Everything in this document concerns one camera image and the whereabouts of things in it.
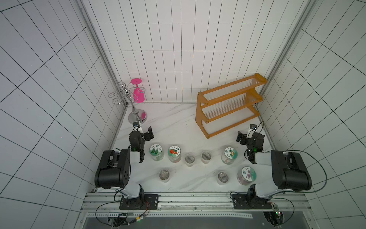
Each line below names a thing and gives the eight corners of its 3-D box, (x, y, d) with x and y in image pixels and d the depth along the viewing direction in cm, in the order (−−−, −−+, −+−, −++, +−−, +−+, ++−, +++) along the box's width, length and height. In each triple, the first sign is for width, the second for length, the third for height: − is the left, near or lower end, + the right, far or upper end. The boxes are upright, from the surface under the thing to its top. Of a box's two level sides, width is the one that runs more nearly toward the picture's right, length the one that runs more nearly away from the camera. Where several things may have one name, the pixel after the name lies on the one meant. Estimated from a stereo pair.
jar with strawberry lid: (168, 162, 88) (167, 157, 82) (169, 150, 93) (168, 145, 87) (181, 162, 88) (180, 157, 82) (181, 150, 93) (181, 145, 87)
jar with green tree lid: (151, 161, 89) (148, 155, 83) (152, 149, 95) (150, 143, 88) (162, 161, 89) (161, 155, 83) (164, 149, 95) (162, 143, 88)
